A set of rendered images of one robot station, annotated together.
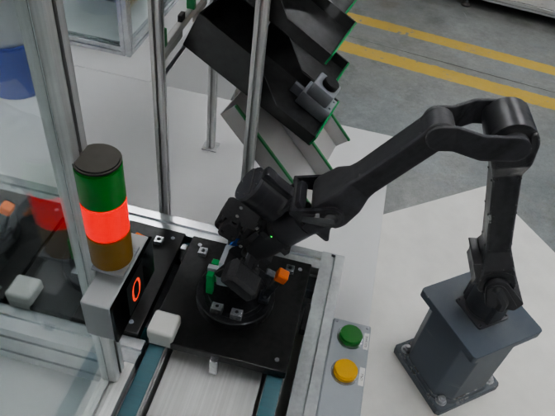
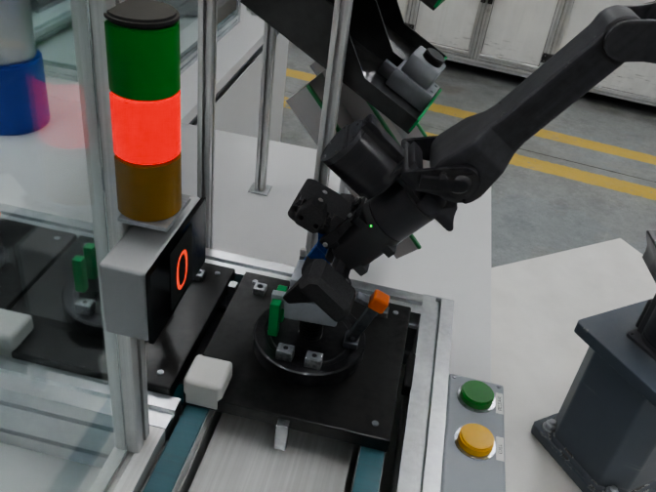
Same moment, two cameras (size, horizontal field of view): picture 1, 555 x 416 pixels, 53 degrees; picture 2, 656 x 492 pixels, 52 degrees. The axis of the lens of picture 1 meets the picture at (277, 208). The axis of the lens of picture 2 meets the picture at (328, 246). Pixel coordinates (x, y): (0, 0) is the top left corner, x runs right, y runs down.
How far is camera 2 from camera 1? 0.25 m
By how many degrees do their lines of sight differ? 10
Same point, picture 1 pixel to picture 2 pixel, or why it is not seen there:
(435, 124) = (619, 18)
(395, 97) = not seen: hidden behind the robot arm
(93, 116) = not seen: hidden behind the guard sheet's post
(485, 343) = not seen: outside the picture
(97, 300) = (125, 264)
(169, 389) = (216, 471)
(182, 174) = (224, 219)
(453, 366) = (631, 431)
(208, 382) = (272, 462)
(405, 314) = (539, 386)
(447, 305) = (616, 342)
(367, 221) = (472, 274)
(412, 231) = (532, 287)
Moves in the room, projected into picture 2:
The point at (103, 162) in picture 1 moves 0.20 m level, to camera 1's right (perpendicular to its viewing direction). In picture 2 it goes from (151, 13) to (450, 55)
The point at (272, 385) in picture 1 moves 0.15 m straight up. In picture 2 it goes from (370, 462) to (393, 365)
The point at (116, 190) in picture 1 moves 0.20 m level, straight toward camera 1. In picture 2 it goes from (168, 62) to (221, 224)
